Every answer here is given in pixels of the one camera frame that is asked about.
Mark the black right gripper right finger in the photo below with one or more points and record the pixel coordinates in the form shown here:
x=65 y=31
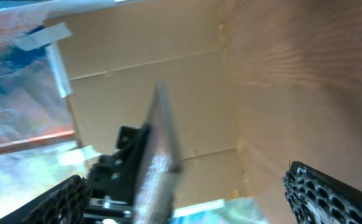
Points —
x=317 y=198

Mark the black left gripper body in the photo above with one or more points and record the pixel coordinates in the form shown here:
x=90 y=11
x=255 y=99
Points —
x=113 y=178

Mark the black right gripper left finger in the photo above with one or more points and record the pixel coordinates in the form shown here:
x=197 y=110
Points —
x=63 y=204

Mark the gold Galaxy smartphone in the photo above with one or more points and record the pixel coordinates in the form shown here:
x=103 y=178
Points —
x=160 y=167

